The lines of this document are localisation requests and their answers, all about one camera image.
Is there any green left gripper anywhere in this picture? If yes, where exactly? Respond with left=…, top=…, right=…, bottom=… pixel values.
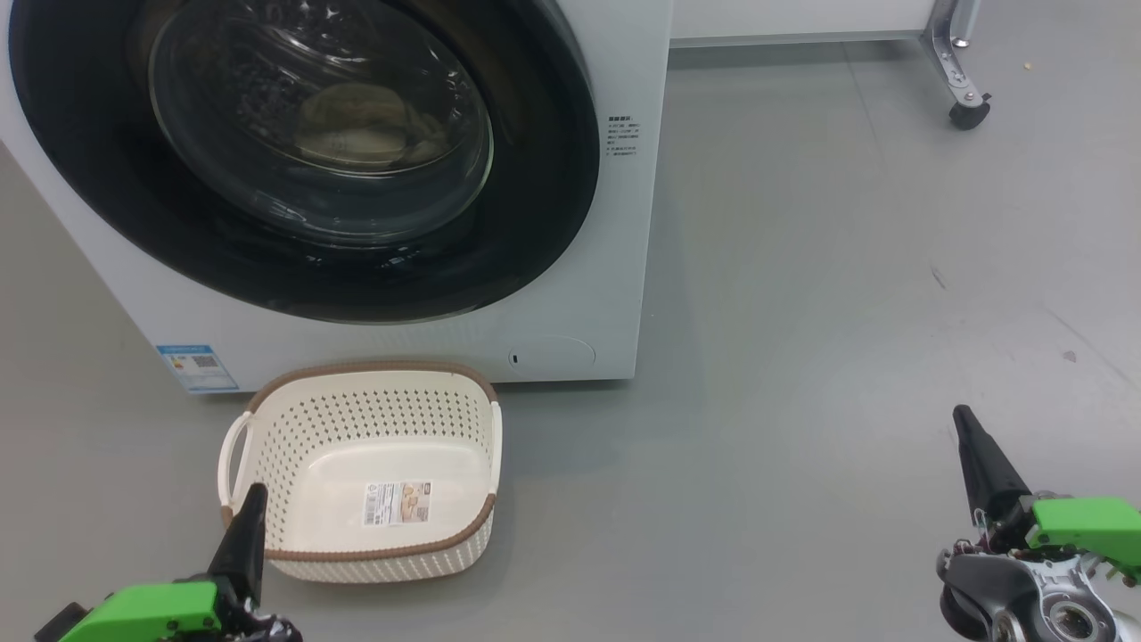
left=36, top=482, right=300, bottom=642

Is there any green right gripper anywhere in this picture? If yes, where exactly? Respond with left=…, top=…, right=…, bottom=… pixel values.
left=951, top=403, right=1141, bottom=573

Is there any round dark washing machine door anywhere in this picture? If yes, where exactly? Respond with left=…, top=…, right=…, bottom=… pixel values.
left=8, top=0, right=601, bottom=325

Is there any cream perforated laundry basket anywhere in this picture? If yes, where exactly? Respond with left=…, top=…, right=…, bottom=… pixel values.
left=218, top=360, right=504, bottom=586

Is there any paper label sticker in basket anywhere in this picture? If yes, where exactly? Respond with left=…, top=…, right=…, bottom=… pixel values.
left=363, top=481, right=434, bottom=528

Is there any white front-load washing machine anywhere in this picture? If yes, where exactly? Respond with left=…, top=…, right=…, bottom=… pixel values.
left=0, top=0, right=675, bottom=394

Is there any blue energy label sticker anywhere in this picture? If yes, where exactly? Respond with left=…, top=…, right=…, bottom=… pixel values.
left=155, top=344, right=241, bottom=394

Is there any white drain filter cover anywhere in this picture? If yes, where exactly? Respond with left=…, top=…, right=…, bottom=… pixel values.
left=506, top=335, right=596, bottom=374

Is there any metal leg with caster wheel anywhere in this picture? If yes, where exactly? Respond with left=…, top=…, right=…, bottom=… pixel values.
left=921, top=0, right=993, bottom=133

